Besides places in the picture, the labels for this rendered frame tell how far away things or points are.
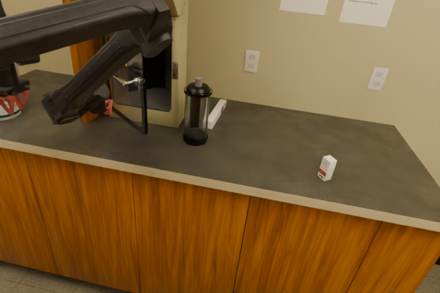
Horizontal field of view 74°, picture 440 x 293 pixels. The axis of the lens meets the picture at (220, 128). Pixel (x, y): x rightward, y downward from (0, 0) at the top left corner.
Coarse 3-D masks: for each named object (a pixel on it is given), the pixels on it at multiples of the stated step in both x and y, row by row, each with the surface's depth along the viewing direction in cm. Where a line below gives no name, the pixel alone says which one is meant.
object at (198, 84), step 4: (196, 80) 108; (200, 80) 108; (192, 84) 110; (196, 84) 108; (200, 84) 108; (204, 84) 111; (188, 88) 108; (192, 88) 107; (196, 88) 107; (200, 88) 107; (204, 88) 108; (208, 88) 109; (192, 92) 107; (196, 92) 107; (200, 92) 107; (204, 92) 107
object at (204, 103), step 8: (184, 88) 110; (208, 96) 108; (192, 104) 109; (200, 104) 109; (208, 104) 112; (192, 112) 111; (200, 112) 111; (208, 112) 115; (192, 120) 112; (200, 120) 112; (192, 128) 114; (200, 128) 114; (192, 136) 116; (200, 136) 116
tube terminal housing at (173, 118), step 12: (180, 0) 103; (180, 12) 106; (180, 24) 108; (180, 36) 110; (180, 48) 113; (180, 60) 116; (180, 72) 118; (180, 84) 122; (180, 96) 125; (180, 108) 128; (156, 120) 129; (168, 120) 128; (180, 120) 131
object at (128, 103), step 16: (128, 64) 103; (144, 64) 97; (112, 80) 118; (128, 80) 107; (144, 80) 100; (112, 96) 122; (128, 96) 111; (144, 96) 102; (128, 112) 115; (144, 112) 105; (144, 128) 109
